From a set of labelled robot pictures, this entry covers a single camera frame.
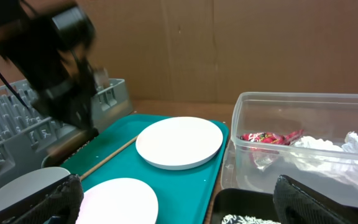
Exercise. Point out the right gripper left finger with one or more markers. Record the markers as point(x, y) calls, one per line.
point(60, 200)

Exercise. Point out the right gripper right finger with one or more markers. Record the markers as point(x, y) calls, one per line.
point(297, 203)

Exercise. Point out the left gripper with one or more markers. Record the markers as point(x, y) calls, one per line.
point(71, 100)

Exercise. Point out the wooden chopstick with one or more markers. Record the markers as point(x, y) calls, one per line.
point(107, 159)

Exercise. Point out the grey metal bowl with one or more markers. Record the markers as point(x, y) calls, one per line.
point(30, 183)

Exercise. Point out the small white bowl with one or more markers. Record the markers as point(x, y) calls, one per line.
point(117, 201)

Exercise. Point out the red snack wrapper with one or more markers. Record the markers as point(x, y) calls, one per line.
point(263, 158)

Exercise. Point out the white tissue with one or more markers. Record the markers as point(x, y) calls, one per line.
point(336, 162)

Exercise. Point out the large white plate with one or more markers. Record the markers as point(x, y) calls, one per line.
point(179, 143)

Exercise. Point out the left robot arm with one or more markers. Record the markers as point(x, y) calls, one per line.
point(42, 47)

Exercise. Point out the black plastic tray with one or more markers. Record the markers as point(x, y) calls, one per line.
point(243, 203)

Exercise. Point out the pile of rice grains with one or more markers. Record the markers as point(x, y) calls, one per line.
point(236, 219)

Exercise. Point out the grey plastic dish rack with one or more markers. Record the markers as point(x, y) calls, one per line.
point(26, 136)

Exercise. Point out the clear plastic bin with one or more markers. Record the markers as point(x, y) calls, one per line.
point(321, 115)

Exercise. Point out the clear plastic bin lid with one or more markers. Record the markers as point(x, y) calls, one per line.
point(225, 168)

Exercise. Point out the teal serving tray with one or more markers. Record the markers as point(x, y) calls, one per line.
point(183, 195)

